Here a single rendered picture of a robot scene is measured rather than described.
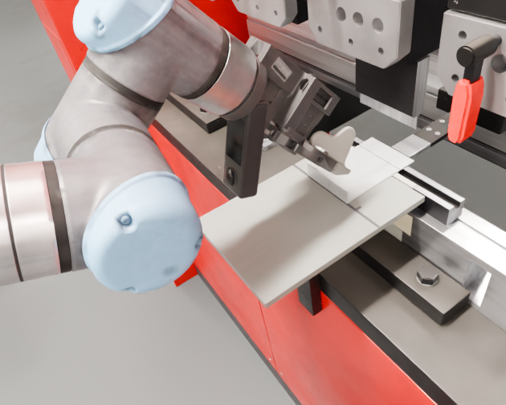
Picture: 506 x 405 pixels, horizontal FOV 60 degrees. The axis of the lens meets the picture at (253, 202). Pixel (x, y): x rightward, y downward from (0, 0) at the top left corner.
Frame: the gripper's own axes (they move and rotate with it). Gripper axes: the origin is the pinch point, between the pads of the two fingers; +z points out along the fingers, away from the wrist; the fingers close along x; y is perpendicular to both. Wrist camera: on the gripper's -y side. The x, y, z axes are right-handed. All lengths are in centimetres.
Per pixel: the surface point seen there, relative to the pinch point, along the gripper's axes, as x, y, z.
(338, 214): -5.0, -4.7, 2.2
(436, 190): -10.1, 4.9, 10.8
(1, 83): 382, -99, 54
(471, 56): -17.3, 13.8, -14.0
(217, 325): 57, -75, 74
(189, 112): 52, -8, 12
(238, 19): 84, 20, 32
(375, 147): 1.9, 5.8, 10.8
